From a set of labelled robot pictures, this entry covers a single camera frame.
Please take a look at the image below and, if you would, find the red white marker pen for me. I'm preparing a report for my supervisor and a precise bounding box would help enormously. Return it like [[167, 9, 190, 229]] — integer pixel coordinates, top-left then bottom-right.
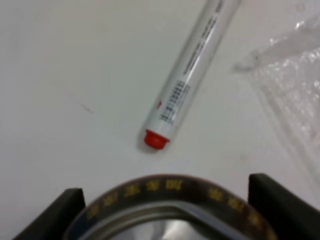
[[144, 0, 240, 150]]

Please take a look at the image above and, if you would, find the clear plastic wrapper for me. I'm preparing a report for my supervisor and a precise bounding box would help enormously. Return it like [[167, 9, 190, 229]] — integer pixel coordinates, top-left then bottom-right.
[[234, 14, 320, 160]]

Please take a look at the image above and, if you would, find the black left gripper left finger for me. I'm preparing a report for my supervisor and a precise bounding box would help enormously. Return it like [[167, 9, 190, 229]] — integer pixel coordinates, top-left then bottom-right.
[[14, 188, 86, 240]]

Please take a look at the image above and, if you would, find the red soda can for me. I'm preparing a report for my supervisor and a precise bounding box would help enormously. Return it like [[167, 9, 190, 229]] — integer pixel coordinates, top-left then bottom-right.
[[63, 174, 278, 240]]

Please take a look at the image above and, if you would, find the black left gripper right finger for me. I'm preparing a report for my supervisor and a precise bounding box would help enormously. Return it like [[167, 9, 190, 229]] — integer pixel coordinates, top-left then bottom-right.
[[248, 173, 320, 240]]

